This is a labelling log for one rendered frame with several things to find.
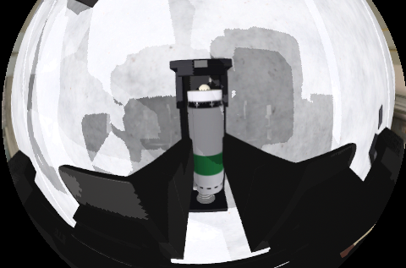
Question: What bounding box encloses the grey cylindrical battery with green band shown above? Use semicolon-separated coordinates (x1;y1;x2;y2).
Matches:
187;85;223;194

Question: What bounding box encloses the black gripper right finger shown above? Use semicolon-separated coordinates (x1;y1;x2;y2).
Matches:
222;133;356;252

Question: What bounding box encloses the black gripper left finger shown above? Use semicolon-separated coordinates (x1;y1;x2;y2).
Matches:
58;135;195;260

